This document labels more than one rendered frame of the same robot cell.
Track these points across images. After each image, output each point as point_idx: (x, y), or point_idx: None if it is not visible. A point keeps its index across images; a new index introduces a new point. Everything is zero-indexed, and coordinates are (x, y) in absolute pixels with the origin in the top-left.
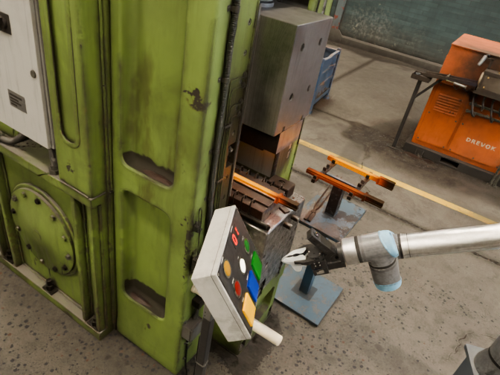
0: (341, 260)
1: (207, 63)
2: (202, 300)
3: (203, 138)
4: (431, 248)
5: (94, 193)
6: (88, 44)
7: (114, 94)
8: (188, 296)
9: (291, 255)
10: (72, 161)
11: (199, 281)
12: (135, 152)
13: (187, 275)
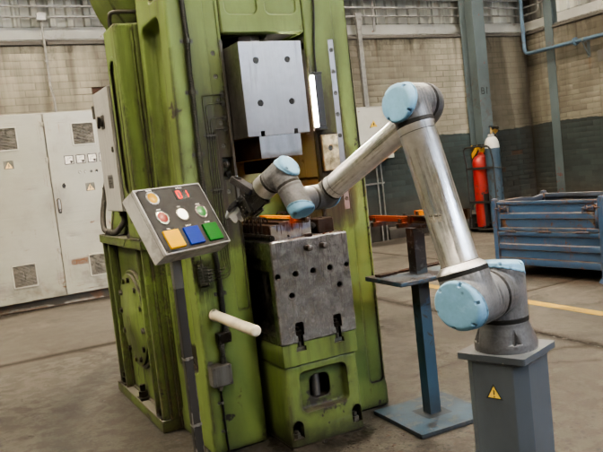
0: (255, 193)
1: (170, 79)
2: (223, 334)
3: (180, 139)
4: (340, 171)
5: None
6: (129, 107)
7: (151, 143)
8: (206, 324)
9: None
10: None
11: (126, 202)
12: None
13: (196, 291)
